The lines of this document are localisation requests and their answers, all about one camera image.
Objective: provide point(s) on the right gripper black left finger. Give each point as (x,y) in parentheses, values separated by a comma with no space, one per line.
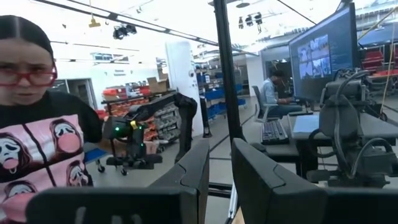
(124,205)

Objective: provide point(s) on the grey office chair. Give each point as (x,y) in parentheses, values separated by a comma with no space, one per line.
(258,102)

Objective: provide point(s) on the black frame post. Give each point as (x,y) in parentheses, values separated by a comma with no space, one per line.
(228,77)

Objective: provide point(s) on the white paper sheet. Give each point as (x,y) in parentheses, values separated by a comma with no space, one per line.
(306,126)

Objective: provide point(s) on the black ceiling spotlight cluster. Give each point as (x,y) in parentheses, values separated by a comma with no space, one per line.
(124,31)
(250,20)

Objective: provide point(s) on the shelf with orange bins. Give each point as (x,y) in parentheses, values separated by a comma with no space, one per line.
(130,99)

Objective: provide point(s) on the red cart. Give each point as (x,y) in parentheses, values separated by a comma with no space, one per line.
(373,59)

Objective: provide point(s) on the white pillar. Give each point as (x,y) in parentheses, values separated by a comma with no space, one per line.
(183,81)

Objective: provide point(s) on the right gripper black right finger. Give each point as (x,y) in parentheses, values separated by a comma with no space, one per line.
(280,202)

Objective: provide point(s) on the large computer monitor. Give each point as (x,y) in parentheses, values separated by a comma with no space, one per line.
(323,53)

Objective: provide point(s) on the cardboard box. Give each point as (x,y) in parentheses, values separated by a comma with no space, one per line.
(157,84)

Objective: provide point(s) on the shelf with blue bins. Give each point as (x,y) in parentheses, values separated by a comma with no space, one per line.
(217,93)

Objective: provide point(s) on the yellow hanging ceiling fixture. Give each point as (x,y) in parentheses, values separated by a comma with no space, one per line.
(94,22)

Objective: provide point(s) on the black keyboard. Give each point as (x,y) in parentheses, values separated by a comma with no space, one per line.
(273,132)

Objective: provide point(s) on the person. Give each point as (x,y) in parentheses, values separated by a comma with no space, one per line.
(270,93)
(40,140)

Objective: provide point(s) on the dark desk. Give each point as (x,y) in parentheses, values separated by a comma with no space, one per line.
(379,124)

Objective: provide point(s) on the red glasses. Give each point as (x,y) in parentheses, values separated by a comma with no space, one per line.
(37,77)

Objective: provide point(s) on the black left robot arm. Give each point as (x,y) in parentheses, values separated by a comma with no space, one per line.
(342,118)

